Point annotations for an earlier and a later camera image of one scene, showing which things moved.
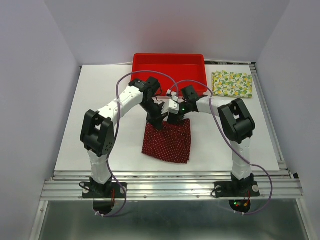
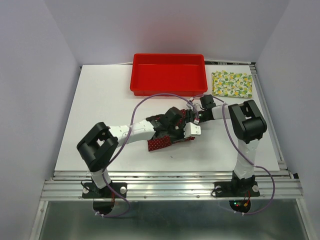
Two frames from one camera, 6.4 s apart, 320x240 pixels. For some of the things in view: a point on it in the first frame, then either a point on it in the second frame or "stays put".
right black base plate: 236,189 stays put
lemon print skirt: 231,84 stays put
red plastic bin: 183,66 stays put
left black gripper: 156,120 → 181,136
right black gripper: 173,119 → 189,117
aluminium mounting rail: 168,186 stays put
